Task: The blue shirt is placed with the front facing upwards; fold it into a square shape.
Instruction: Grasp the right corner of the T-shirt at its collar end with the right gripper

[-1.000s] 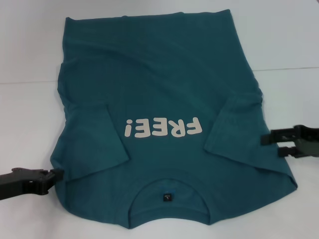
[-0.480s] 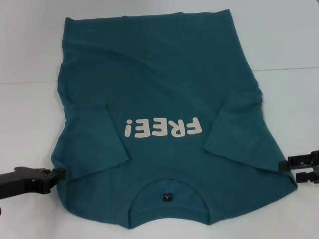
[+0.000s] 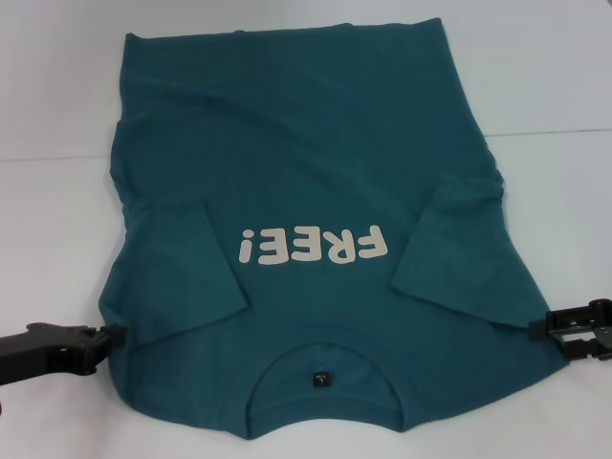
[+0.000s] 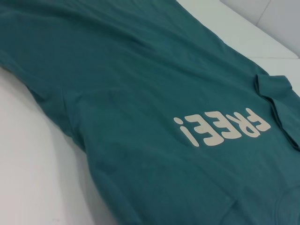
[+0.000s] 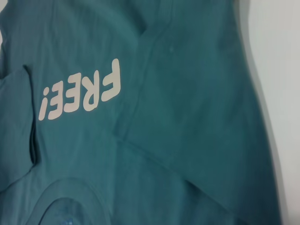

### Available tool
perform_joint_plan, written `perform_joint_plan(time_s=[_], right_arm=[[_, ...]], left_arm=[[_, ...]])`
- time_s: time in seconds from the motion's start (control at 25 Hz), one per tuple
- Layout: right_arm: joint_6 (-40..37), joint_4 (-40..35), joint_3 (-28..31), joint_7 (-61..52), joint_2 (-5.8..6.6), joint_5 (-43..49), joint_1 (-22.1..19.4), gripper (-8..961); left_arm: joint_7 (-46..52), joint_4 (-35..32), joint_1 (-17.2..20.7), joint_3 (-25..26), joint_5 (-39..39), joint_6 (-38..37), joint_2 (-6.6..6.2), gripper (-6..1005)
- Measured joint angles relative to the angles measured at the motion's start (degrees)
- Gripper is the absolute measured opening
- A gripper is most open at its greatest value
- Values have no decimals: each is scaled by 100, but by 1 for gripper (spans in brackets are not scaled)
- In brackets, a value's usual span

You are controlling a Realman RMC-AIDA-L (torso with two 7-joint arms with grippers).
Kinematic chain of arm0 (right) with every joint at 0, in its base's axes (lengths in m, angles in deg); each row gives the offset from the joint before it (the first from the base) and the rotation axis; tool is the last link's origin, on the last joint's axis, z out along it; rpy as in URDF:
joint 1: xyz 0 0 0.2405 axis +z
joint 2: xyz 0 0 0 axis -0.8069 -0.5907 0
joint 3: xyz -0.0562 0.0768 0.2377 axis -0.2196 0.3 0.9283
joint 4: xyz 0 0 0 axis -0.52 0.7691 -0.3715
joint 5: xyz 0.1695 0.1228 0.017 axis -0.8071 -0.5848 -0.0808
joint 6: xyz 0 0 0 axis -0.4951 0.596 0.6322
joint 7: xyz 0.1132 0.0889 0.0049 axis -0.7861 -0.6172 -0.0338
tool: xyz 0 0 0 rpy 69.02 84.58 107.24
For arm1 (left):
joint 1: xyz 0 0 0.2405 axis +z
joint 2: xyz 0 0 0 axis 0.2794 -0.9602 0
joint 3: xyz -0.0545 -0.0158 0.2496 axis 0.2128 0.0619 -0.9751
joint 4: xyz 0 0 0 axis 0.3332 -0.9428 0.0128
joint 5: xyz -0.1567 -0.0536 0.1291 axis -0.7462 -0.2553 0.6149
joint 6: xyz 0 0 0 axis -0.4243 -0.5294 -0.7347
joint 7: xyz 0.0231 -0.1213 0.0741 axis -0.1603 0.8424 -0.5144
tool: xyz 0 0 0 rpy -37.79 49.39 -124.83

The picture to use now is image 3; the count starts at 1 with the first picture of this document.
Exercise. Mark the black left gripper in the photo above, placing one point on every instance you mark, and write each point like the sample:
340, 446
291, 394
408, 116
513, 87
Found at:
26, 356

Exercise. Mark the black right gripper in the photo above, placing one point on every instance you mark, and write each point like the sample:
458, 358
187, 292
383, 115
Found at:
605, 337

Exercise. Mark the teal T-shirt with FREE print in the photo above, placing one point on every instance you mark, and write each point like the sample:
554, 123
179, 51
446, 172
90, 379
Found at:
311, 143

